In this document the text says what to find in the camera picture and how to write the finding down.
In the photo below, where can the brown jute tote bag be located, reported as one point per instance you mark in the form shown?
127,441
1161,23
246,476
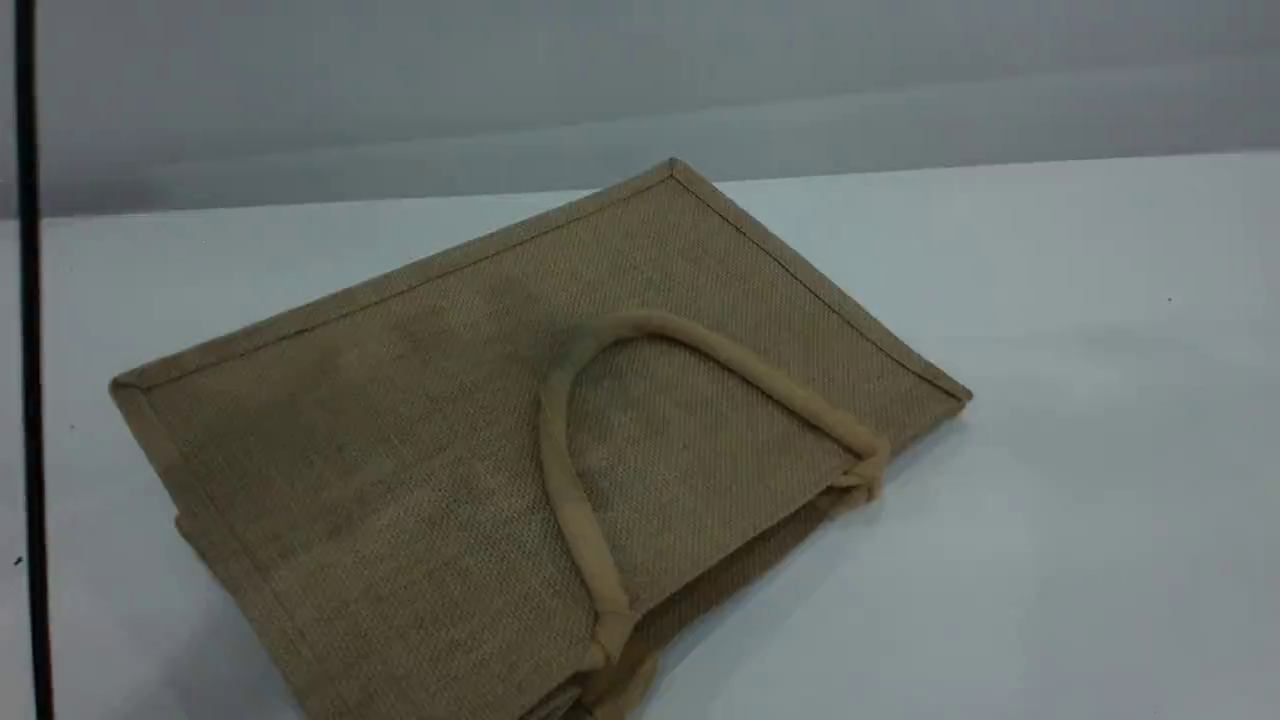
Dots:
450,450

